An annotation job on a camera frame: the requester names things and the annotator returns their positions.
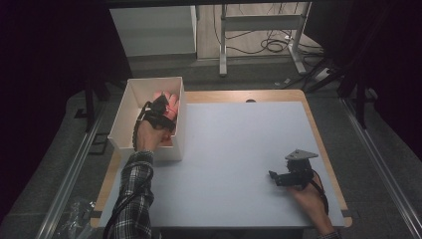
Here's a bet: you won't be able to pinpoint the black metal stand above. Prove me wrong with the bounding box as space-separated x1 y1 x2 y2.
74 78 112 134
304 58 370 130

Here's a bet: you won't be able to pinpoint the light grey table mat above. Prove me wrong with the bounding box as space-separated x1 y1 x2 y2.
99 101 346 229

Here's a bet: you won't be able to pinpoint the white cabinet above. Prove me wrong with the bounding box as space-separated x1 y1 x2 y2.
108 5 199 58

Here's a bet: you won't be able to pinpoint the white rectangular box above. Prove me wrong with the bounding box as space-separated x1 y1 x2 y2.
107 76 186 162

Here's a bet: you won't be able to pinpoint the peach pink padded glove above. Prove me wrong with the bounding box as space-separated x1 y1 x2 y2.
152 91 181 147

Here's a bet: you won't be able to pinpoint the aluminium floor rail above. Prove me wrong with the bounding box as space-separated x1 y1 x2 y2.
340 97 422 239
35 99 111 239

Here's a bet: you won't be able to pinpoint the black floor cables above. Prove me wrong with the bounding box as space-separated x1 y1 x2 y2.
212 2 325 57

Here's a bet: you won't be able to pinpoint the white power strip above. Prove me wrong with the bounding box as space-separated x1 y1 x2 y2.
314 67 331 83

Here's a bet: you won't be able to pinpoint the dark curtain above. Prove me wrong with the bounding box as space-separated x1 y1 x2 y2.
303 0 422 160
0 0 133 220

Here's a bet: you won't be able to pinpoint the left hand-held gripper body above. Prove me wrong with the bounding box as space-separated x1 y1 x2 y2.
140 99 177 133

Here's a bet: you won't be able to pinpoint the clear plastic bag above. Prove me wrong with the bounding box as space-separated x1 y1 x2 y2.
54 197 98 239

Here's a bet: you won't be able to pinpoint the person's right hand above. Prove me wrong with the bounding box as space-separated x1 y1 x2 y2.
286 179 329 223

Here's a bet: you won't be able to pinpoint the person's left hand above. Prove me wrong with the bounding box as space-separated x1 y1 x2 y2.
133 119 174 154

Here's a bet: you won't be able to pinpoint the white metal desk frame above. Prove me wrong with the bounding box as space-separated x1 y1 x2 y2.
218 2 314 78

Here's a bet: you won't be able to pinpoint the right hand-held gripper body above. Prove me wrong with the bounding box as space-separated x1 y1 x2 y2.
277 148 319 191

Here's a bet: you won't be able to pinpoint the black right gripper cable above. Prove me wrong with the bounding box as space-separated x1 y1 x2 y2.
310 168 330 216

